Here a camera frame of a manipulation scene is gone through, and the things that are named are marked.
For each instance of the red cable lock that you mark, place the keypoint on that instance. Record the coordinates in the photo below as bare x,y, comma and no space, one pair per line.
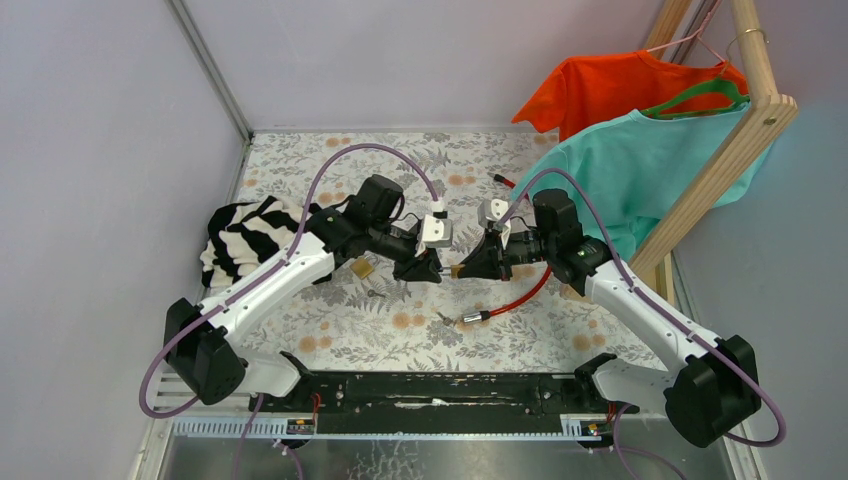
485,315

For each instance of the teal t-shirt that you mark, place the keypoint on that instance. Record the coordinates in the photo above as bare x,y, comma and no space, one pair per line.
629,171

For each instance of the large brass padlock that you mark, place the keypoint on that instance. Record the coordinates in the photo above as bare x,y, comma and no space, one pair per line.
364,266

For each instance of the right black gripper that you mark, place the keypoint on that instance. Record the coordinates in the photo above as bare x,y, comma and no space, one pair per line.
486,261

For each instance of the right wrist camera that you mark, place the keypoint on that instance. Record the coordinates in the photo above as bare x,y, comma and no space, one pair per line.
492,218

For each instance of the black white striped cloth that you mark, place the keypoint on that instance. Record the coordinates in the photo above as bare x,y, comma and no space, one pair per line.
242,236

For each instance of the pink clothes hanger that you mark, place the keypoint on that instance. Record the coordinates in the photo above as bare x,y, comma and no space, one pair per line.
679,27

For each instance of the wooden clothes rack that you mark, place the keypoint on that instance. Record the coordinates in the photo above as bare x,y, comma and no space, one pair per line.
724,178

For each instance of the orange t-shirt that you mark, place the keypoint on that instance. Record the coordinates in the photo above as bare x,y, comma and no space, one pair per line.
586,90

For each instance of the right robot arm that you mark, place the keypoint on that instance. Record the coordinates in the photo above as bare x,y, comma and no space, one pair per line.
707,384

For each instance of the small brass padlock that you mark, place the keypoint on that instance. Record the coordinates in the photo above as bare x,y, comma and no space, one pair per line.
452,271

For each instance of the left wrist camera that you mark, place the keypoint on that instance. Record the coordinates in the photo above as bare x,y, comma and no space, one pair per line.
435,231

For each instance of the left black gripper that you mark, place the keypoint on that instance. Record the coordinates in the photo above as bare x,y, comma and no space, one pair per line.
425,269

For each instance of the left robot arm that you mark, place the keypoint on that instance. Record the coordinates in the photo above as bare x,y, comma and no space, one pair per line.
203,343

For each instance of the floral patterned mat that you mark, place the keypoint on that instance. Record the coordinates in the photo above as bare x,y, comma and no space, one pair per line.
336,326

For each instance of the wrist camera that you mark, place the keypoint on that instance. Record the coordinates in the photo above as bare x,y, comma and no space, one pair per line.
492,218
435,231

